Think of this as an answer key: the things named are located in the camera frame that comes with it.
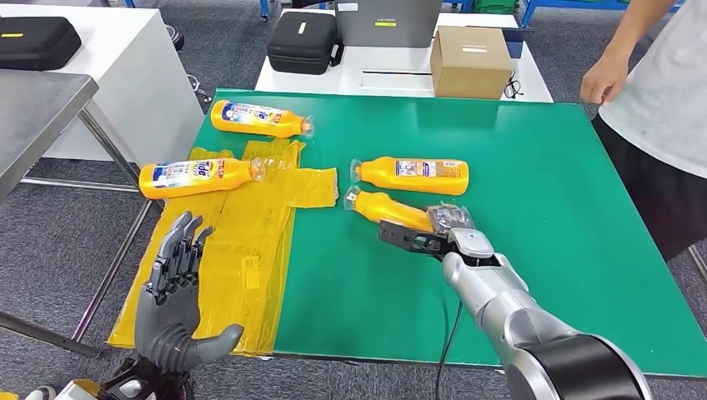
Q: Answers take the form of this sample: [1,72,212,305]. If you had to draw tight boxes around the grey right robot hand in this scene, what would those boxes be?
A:
[425,202,476,242]

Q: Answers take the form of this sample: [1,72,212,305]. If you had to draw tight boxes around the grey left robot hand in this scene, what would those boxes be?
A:
[133,210,246,375]

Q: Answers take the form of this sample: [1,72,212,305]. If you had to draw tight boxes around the orange Tide detergent bottle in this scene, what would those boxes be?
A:
[138,157,267,200]
[210,99,315,140]
[349,157,470,197]
[343,186,438,234]

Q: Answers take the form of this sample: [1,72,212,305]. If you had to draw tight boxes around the yellow taped plastic sheet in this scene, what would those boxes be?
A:
[108,138,339,358]

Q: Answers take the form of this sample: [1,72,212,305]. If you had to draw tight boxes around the black eyeglasses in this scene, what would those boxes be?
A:
[504,70,524,101]

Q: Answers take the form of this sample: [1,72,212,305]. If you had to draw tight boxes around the brown cardboard box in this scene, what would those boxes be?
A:
[429,24,516,101]

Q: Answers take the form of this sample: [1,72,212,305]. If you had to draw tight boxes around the white table with slot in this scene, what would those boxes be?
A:
[254,7,554,104]

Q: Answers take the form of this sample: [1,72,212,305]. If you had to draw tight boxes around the dark blue notebook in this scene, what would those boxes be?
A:
[502,27,534,58]

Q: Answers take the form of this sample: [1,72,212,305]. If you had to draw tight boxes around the grey Lenovo laptop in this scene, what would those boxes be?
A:
[334,0,444,49]

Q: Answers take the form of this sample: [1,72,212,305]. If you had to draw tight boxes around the person's right hand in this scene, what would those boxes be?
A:
[579,52,631,107]

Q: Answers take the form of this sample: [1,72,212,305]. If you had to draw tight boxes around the green plastic crate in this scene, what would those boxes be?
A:
[474,0,520,14]

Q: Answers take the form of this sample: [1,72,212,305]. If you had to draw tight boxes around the black case with white label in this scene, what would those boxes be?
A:
[267,11,346,76]

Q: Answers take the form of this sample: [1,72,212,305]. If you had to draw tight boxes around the person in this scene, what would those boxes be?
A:
[579,0,707,262]

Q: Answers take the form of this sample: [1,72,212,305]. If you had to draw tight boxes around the white desk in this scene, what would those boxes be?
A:
[0,2,205,198]

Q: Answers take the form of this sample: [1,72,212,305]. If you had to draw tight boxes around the stainless steel table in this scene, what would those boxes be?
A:
[0,70,167,360]

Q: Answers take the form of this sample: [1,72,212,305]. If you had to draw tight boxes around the black case with yellow stripe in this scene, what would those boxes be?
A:
[0,16,83,73]

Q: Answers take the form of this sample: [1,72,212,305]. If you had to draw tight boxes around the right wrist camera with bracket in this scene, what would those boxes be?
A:
[378,220,451,258]

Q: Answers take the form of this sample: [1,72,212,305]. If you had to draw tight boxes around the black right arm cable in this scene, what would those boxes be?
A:
[434,300,464,400]

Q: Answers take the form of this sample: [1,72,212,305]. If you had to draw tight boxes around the blue metal frame cart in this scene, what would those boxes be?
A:
[521,0,686,15]

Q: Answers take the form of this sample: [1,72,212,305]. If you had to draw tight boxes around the steel desk frame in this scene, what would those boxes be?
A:
[687,242,707,283]

